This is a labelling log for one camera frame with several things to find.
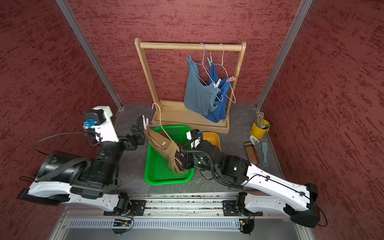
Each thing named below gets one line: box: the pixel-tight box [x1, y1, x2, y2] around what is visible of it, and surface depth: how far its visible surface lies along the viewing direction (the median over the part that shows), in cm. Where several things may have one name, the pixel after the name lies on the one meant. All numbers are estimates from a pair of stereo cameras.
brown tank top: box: [147, 126, 188, 174], surface depth 66 cm
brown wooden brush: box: [244, 141, 260, 166], surface depth 96 cm
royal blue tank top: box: [203, 62, 231, 124], surface depth 87 cm
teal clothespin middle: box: [207, 52, 213, 67], surface depth 87 cm
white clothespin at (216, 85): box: [213, 78, 222, 89], surface depth 74 cm
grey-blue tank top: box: [183, 57, 220, 116], surface depth 91 cm
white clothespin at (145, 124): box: [142, 115, 149, 130], surface depth 77 cm
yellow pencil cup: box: [250, 118, 270, 140], surface depth 99 cm
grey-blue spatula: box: [261, 142, 268, 167], surface depth 97 cm
